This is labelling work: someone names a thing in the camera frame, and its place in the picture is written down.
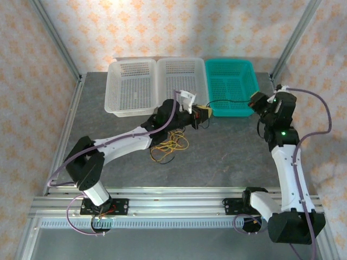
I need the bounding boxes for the orange cable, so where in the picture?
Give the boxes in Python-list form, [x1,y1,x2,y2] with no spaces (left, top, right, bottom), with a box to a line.
[159,131,188,152]

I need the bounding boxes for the teal plastic basket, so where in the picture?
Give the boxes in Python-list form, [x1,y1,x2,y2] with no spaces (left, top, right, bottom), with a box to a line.
[204,58,260,118]

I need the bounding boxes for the white plastic basket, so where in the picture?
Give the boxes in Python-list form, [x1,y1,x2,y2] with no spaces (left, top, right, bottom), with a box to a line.
[156,57,210,113]
[104,58,158,118]

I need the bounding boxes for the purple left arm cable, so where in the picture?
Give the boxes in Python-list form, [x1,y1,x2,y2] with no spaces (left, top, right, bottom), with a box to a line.
[46,89,182,188]

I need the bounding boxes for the aluminium frame post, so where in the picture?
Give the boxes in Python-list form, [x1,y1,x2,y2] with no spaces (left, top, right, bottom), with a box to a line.
[269,0,325,81]
[28,0,83,82]

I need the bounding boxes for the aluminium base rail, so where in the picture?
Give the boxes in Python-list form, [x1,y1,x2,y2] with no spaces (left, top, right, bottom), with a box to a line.
[29,186,326,219]

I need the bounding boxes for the grey slotted cable duct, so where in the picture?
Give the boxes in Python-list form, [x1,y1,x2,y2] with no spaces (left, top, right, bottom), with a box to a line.
[38,218,269,230]

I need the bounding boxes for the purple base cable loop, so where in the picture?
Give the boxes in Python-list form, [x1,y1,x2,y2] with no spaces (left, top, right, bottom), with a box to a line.
[233,213,272,236]
[66,195,109,237]

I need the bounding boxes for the aluminium frame bar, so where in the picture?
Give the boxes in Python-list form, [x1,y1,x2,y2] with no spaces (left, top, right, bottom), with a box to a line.
[311,216,339,260]
[15,218,41,260]

